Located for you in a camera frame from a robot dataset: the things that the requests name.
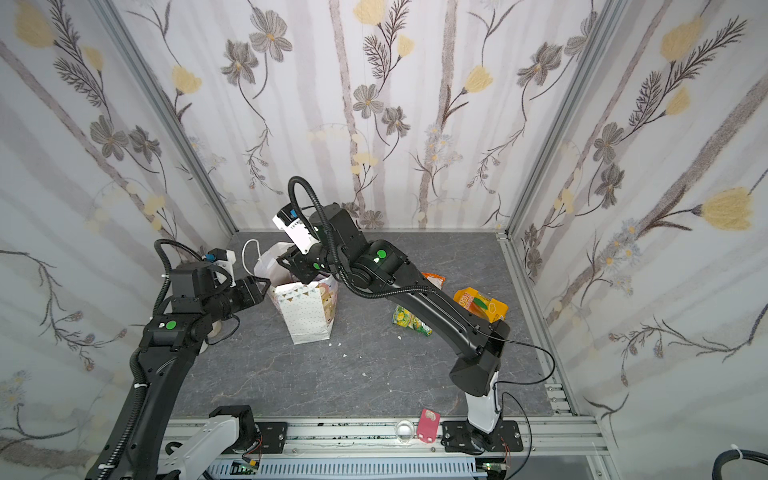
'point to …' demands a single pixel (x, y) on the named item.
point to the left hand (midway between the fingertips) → (260, 273)
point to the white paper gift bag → (308, 309)
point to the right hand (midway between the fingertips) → (281, 247)
